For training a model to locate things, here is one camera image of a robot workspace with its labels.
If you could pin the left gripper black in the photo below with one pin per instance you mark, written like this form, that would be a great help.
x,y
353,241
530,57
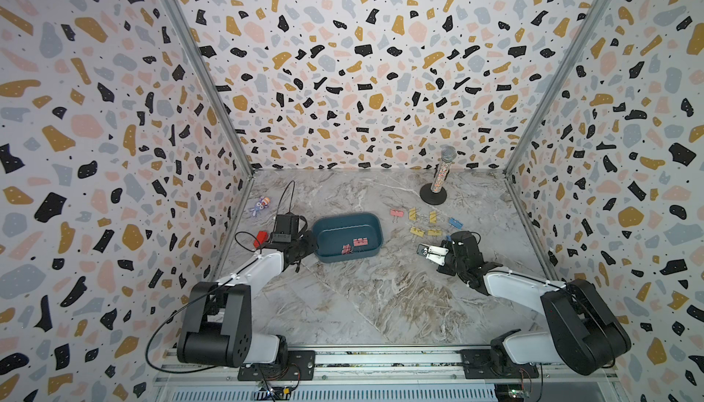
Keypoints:
x,y
310,241

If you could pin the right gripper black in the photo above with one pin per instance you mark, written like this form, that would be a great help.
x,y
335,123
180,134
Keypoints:
x,y
444,270

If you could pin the teal plastic storage box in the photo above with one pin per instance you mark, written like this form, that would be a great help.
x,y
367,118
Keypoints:
x,y
333,232

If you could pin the blue binder clip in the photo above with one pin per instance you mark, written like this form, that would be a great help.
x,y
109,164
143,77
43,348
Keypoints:
x,y
455,223

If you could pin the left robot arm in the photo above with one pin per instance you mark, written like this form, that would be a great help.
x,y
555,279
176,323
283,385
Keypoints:
x,y
217,325

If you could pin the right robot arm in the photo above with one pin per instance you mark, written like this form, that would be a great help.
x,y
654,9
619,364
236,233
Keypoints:
x,y
582,333

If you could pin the red rectangular block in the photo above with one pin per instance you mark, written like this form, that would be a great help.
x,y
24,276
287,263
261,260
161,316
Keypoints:
x,y
260,240

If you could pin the purple bunny plush toy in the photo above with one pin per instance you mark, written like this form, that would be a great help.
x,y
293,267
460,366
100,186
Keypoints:
x,y
260,205

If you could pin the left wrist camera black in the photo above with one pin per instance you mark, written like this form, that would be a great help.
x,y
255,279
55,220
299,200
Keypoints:
x,y
289,227

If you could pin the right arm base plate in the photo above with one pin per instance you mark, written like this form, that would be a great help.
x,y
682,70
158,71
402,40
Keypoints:
x,y
493,364

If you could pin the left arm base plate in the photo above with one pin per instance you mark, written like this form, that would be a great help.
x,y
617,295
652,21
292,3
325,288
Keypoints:
x,y
295,365

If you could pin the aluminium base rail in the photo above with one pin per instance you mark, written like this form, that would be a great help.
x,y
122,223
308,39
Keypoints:
x,y
385,373

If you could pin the aluminium frame corner post right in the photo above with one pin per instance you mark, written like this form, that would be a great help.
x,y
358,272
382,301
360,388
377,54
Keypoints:
x,y
555,83

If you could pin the aluminium frame corner post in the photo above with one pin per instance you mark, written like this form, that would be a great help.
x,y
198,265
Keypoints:
x,y
555,83
192,52

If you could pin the aluminium frame corner post left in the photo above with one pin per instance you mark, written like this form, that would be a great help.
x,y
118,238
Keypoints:
x,y
192,52

